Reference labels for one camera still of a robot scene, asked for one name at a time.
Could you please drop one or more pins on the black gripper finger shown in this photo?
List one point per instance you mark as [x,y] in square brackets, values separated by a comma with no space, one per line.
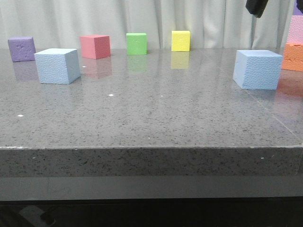
[256,7]

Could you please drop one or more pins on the light blue foam cube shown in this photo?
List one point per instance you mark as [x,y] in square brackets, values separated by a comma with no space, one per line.
[57,66]
[257,69]

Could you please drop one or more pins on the purple foam block top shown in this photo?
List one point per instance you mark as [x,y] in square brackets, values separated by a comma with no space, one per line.
[296,11]

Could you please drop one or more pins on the pink foam block stacked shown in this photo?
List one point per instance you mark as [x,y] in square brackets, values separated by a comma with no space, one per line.
[295,34]

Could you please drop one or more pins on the orange foam block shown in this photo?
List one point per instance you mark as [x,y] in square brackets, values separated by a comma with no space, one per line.
[293,57]

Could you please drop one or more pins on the yellow foam cube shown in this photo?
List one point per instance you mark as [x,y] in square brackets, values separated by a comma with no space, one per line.
[180,41]

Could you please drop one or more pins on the green foam cube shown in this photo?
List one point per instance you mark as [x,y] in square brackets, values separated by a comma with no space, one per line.
[136,43]

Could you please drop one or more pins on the pink foam cube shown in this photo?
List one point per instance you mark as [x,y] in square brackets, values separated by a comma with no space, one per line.
[95,46]

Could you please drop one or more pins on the white curtain backdrop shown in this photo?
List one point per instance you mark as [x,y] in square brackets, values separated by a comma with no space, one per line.
[212,23]

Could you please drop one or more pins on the purple foam cube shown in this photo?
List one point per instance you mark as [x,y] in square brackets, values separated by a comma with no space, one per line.
[22,48]

